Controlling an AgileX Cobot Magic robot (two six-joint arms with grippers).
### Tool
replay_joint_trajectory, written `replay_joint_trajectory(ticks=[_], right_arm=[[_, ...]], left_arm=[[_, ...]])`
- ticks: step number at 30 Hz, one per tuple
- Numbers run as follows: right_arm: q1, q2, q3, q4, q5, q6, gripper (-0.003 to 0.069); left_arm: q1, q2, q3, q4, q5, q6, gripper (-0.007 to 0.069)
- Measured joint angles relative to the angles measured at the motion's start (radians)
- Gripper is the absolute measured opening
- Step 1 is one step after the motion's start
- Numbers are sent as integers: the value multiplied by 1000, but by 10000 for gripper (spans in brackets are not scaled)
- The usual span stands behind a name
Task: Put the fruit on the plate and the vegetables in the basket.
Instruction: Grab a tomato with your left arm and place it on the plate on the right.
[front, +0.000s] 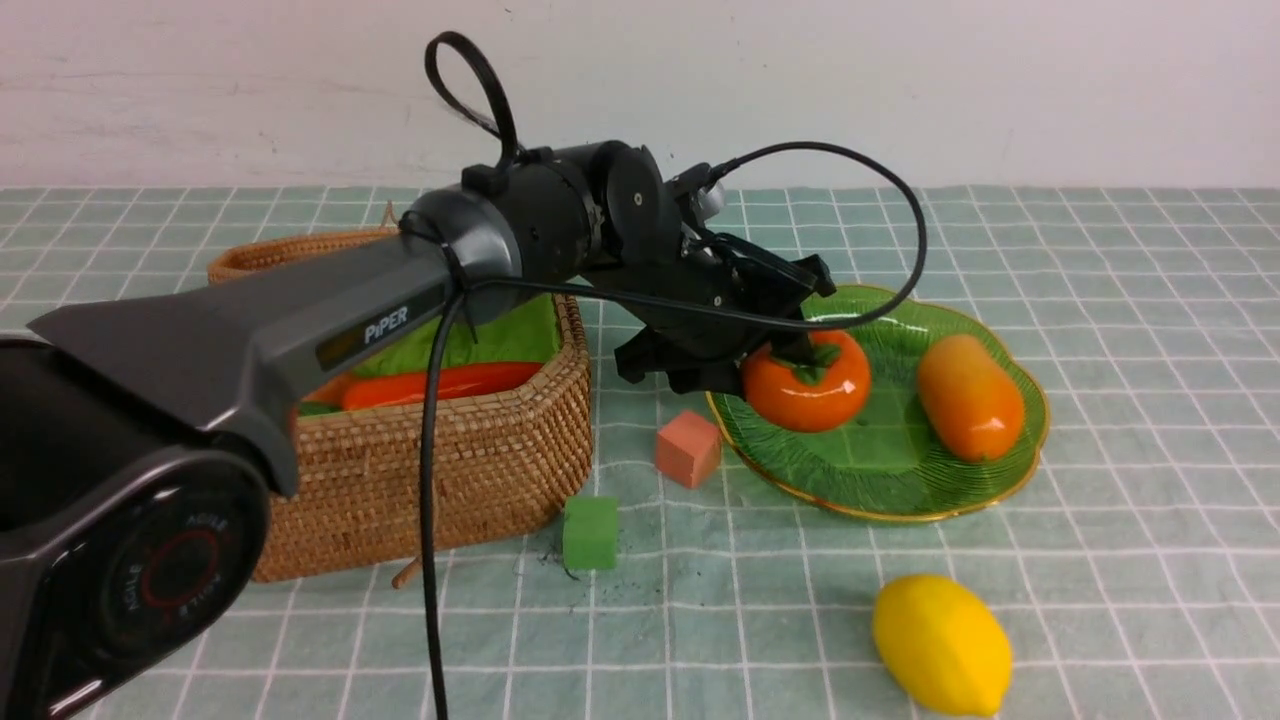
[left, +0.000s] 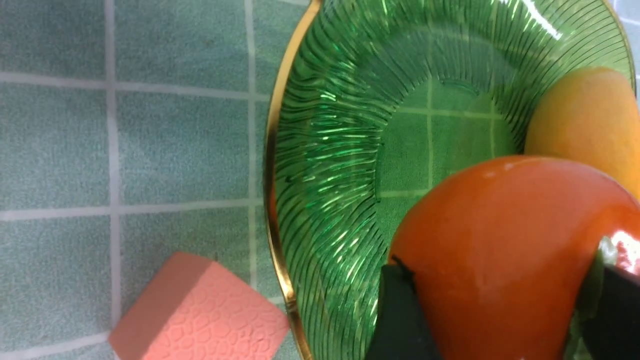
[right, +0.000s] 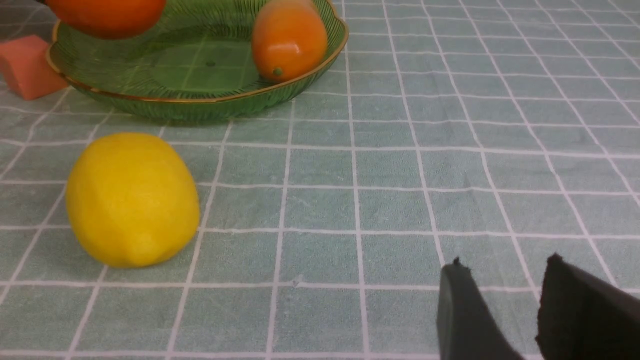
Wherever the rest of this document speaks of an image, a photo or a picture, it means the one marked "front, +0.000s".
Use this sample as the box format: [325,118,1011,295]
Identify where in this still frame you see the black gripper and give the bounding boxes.
[590,231,835,396]

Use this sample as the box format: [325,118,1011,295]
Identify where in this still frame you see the orange persimmon with green leaves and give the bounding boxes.
[740,331,872,433]

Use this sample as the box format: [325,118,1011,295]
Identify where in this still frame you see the orange yellow mango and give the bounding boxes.
[916,334,1027,464]

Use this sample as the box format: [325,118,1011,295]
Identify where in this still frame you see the yellow lemon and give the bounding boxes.
[872,574,1014,717]

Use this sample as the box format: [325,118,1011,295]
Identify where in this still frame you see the red chili pepper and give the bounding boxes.
[339,361,541,413]

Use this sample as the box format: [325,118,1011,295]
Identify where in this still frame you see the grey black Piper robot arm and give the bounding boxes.
[3,141,835,719]

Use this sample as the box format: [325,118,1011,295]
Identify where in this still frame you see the salmon pink foam cube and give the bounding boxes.
[653,411,722,489]

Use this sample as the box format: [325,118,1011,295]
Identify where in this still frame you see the green glass leaf plate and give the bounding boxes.
[708,300,1051,523]

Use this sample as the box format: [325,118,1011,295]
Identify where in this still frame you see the green foam cube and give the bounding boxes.
[561,495,620,571]

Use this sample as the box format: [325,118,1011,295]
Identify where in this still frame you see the woven rattan basket green lining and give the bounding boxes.
[207,290,594,584]

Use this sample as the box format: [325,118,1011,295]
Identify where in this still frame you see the teal checkered tablecloth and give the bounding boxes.
[1,186,1279,719]

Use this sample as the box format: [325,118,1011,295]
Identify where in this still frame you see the woven rattan basket lid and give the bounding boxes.
[206,201,398,284]

